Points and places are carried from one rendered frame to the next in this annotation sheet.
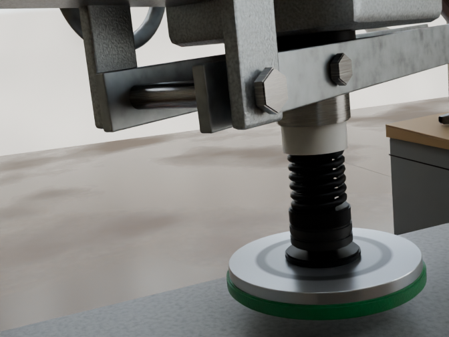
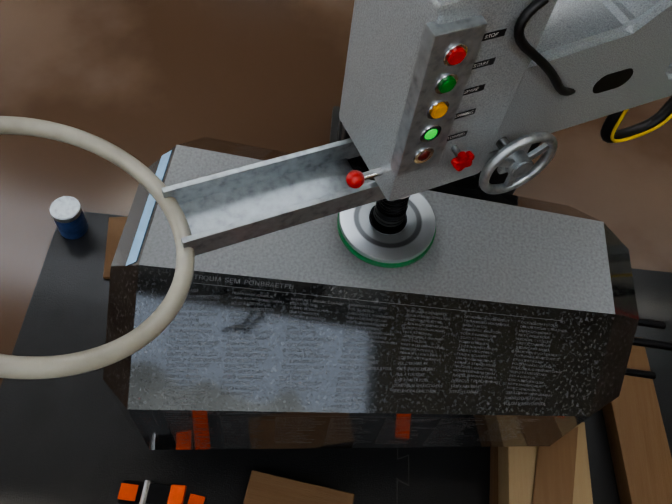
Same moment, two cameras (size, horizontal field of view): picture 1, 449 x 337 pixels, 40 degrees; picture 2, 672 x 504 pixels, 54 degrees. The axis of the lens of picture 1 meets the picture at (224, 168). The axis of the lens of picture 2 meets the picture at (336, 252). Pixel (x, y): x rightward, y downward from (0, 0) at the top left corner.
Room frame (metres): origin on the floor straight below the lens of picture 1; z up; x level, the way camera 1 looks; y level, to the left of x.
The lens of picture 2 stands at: (1.49, 0.05, 2.06)
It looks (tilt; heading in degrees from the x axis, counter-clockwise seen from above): 58 degrees down; 197
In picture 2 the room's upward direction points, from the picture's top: 10 degrees clockwise
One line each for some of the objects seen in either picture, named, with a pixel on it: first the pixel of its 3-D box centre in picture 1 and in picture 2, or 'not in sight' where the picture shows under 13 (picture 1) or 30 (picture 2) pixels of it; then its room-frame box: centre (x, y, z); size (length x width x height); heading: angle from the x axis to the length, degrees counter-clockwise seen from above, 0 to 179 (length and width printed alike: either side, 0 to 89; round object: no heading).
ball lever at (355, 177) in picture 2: not in sight; (366, 175); (0.80, -0.13, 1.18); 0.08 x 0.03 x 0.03; 139
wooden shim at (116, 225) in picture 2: not in sight; (120, 246); (0.61, -1.00, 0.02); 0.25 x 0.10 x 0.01; 31
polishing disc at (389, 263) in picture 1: (323, 260); (387, 220); (0.65, -0.10, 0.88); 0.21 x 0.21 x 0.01
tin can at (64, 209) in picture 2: not in sight; (69, 218); (0.62, -1.20, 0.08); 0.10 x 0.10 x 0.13
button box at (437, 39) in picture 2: not in sight; (433, 102); (0.78, -0.06, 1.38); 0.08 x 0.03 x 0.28; 139
